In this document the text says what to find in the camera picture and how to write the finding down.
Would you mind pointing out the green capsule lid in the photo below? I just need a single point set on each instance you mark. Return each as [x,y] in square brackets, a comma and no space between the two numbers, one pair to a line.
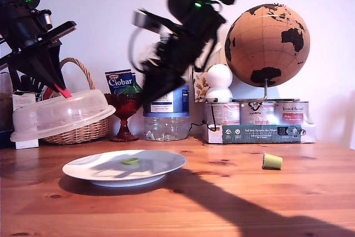
[130,161]

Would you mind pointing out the white printed carton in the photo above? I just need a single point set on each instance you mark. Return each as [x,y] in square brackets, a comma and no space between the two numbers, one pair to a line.
[23,101]

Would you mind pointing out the black stick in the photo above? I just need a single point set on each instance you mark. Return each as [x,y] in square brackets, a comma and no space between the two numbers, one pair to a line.
[15,80]

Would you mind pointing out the green foil packet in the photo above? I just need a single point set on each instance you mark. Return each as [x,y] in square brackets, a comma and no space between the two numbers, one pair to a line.
[133,88]

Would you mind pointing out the leaf print tissue box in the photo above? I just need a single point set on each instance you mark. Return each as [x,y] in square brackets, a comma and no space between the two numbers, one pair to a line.
[199,87]

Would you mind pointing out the white round security camera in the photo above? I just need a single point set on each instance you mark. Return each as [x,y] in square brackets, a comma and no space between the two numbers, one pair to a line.
[220,76]

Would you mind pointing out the white ceramic plate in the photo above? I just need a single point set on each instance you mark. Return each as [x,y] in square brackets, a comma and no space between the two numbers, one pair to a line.
[91,170]

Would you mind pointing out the white tin pink label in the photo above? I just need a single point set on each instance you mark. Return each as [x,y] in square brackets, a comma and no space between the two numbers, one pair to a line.
[223,115]

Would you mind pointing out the white tin black scribble label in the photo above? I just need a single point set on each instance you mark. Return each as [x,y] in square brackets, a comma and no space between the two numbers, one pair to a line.
[256,115]

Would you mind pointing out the cork globe on stand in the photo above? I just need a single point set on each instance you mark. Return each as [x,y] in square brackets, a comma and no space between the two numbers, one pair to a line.
[266,45]

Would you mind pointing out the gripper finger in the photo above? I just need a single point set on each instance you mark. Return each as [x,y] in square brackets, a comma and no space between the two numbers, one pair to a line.
[152,87]
[41,67]
[172,83]
[58,65]

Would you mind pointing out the blue Ciobar box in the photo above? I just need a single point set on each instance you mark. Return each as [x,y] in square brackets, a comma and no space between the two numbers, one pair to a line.
[119,81]
[133,77]

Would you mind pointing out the red utensil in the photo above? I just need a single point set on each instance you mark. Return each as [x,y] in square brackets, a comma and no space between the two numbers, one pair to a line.
[50,94]

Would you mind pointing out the large clear water bottle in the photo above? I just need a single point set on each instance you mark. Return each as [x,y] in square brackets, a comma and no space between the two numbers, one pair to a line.
[166,128]

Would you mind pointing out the white tissue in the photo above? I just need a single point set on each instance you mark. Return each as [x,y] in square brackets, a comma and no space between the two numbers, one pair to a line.
[217,56]

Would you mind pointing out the red glass goblet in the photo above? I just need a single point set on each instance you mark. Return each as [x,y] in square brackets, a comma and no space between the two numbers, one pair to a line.
[123,106]

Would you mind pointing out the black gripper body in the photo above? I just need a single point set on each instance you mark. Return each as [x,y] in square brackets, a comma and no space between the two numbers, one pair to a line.
[177,54]
[27,37]

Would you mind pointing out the cardboard tin tray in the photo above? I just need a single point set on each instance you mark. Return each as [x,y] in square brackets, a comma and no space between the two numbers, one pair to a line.
[249,135]

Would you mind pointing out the dark brown box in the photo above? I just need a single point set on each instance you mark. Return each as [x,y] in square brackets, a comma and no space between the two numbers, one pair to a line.
[5,126]

